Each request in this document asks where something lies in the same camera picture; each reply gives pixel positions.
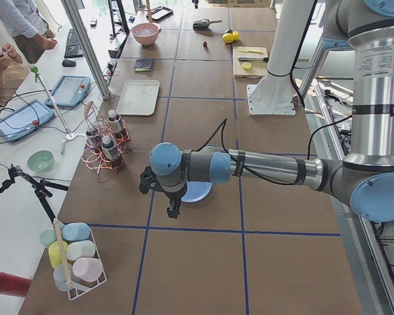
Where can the yellow cup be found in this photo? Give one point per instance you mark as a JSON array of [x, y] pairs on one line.
[[54, 254]]

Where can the green small bowl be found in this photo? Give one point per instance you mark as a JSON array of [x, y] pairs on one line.
[[41, 161]]

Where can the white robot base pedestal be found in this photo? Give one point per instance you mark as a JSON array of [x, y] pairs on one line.
[[273, 94]]

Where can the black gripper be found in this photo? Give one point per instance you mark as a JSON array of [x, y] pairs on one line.
[[174, 199]]

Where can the aluminium frame post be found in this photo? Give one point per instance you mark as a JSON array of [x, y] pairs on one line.
[[94, 42]]

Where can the dark drink bottle three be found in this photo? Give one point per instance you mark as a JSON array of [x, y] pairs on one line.
[[111, 152]]

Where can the yellow lemon back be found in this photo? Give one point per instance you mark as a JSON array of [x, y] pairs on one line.
[[236, 35]]

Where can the blue round plate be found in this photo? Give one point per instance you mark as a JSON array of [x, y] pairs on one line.
[[196, 191]]

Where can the black computer mouse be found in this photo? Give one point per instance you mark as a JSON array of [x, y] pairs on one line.
[[68, 63]]

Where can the blue teach pendant far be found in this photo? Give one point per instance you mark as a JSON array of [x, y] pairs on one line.
[[70, 90]]

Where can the pink cup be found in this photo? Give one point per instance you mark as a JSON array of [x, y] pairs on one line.
[[87, 269]]

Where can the metal ice scoop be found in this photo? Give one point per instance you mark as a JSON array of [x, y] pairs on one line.
[[204, 24]]

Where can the black keyboard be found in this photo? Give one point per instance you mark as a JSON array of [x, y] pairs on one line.
[[73, 48]]

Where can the mint green cup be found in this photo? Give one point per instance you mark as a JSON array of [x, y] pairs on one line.
[[47, 237]]

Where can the blue teach pendant near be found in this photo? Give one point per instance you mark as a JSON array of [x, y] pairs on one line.
[[25, 120]]

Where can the steel knife sharpener rod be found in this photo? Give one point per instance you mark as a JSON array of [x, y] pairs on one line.
[[252, 59]]

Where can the white wire cup rack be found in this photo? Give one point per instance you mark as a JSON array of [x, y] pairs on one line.
[[77, 286]]

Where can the cream bear tray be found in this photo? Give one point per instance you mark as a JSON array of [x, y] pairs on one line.
[[138, 97]]

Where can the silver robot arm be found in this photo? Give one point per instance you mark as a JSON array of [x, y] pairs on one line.
[[363, 179]]

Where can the dark drink bottle one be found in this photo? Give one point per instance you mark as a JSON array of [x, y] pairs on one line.
[[114, 121]]

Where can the seated person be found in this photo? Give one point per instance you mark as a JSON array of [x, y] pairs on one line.
[[12, 72]]

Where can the yellow lemon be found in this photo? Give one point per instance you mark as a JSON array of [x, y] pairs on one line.
[[236, 35], [228, 38]]

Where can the pale grey cup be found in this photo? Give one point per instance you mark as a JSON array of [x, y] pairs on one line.
[[60, 278]]

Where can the yellow lemon front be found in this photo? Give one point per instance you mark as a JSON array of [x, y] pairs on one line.
[[228, 38]]

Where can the yellow plastic knife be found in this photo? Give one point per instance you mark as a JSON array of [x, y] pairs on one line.
[[251, 51]]

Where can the standing person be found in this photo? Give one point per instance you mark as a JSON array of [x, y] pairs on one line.
[[29, 30]]

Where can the blue teach pendant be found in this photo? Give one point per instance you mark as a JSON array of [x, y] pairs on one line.
[[25, 120], [70, 90]]

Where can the dark drink bottle two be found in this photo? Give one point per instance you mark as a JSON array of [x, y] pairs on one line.
[[93, 137]]

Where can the white cup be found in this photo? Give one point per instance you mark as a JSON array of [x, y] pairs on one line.
[[79, 249]]

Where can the copper wire bottle rack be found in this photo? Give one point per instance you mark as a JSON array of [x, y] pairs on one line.
[[94, 157]]

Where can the red cylinder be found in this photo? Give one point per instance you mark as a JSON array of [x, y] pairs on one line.
[[14, 285]]

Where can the light blue cup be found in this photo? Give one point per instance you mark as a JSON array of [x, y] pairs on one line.
[[76, 231]]

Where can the grey folded cloth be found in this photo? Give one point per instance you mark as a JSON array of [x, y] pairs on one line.
[[144, 65]]

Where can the wooden cutting board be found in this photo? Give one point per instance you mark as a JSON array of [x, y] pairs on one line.
[[259, 69]]

